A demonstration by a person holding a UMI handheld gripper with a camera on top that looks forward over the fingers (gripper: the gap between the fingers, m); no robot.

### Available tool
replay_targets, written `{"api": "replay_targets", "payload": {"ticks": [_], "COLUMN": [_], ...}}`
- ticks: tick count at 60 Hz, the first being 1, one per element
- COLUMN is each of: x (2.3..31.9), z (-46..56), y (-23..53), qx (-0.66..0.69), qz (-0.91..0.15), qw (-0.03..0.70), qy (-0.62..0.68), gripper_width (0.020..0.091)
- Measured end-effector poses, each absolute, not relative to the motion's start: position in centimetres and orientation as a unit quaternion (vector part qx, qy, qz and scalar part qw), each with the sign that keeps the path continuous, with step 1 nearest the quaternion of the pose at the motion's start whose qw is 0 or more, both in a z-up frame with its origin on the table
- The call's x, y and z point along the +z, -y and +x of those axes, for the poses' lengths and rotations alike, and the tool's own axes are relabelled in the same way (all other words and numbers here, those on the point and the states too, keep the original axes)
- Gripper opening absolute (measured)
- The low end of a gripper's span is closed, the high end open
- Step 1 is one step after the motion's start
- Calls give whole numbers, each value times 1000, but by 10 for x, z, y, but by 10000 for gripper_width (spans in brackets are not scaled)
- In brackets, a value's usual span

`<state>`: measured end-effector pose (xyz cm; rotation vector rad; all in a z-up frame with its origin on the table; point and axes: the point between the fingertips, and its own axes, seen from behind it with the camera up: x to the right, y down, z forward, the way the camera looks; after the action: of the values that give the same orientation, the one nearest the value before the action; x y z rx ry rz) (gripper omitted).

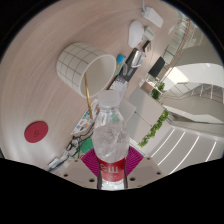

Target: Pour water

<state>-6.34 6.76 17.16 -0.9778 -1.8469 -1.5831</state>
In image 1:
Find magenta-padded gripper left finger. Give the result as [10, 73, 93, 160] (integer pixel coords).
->
[53, 148, 100, 190]

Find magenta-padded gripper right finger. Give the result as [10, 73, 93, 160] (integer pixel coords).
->
[124, 145, 164, 189]

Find clear red-labelled water bottle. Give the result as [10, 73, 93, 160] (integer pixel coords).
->
[91, 89, 131, 190]

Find small white packet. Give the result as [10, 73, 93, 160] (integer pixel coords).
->
[47, 157, 64, 169]

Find green plants atop cabinet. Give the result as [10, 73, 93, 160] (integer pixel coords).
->
[137, 108, 170, 148]

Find colourful sticker sheet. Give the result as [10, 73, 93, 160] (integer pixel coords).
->
[71, 108, 101, 136]

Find ceiling light strips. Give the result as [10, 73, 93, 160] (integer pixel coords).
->
[151, 128, 224, 174]

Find flat round red coaster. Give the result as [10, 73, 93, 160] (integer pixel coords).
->
[23, 120, 50, 144]

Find tall white cabinet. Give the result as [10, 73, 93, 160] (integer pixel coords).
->
[124, 87, 167, 143]

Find white office chair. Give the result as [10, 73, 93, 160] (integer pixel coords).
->
[118, 98, 138, 123]

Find thin gold stirring spoon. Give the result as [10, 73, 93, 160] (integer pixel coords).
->
[83, 72, 94, 120]

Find white grid-pattern mug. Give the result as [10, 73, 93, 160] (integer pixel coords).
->
[55, 42, 117, 99]

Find black wallet with white card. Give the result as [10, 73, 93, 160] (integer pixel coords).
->
[124, 48, 147, 69]

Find glass railing with wooden handrail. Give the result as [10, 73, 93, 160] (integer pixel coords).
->
[163, 18, 196, 73]

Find small white device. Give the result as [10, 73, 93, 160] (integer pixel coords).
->
[143, 26, 156, 42]

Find white computer mouse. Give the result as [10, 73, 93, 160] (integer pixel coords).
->
[128, 20, 145, 49]

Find tangled black cables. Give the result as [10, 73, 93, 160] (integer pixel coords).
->
[64, 128, 96, 159]

